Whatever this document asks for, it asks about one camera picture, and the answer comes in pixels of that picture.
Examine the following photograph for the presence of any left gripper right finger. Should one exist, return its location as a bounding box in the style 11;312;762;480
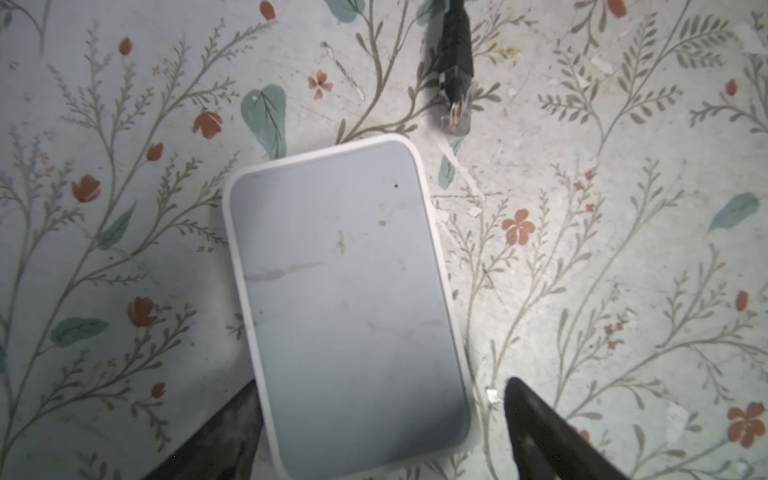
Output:
504;377;627;480

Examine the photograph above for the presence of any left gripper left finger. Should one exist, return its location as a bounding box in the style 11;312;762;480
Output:
146;381;263;479

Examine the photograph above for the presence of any white network switch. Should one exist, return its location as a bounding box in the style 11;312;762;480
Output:
222;134;479;479

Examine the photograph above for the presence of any long black cable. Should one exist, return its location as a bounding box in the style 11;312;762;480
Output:
436;0;476;133

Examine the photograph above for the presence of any floral patterned table mat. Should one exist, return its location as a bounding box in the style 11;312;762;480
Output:
1;1;767;479

